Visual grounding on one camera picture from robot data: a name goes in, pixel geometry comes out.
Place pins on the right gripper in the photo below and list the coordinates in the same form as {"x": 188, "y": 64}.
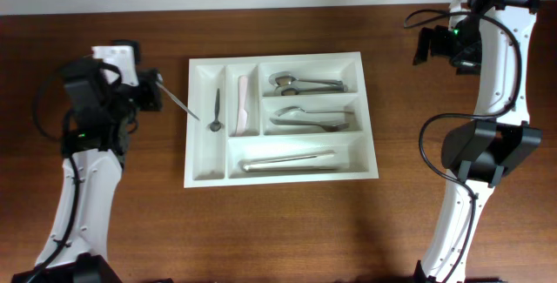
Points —
{"x": 467, "y": 65}

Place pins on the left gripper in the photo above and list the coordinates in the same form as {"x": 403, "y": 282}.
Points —
{"x": 147, "y": 85}

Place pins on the steel teaspoon angled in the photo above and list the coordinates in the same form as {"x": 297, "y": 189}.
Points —
{"x": 177, "y": 101}

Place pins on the steel teaspoon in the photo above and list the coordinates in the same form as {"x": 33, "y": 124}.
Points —
{"x": 215, "y": 125}

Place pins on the pink plastic knife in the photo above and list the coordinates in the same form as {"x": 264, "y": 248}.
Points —
{"x": 243, "y": 82}

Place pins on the steel fork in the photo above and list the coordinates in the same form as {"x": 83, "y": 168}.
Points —
{"x": 324, "y": 127}
{"x": 289, "y": 109}

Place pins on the steel tablespoon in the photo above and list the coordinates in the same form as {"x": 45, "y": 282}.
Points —
{"x": 292, "y": 90}
{"x": 286, "y": 78}

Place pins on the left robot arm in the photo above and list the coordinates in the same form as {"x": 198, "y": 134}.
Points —
{"x": 96, "y": 133}

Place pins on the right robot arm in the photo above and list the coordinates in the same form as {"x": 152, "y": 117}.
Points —
{"x": 490, "y": 39}

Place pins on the white plastic cutlery tray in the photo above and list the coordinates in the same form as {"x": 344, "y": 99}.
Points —
{"x": 211, "y": 158}

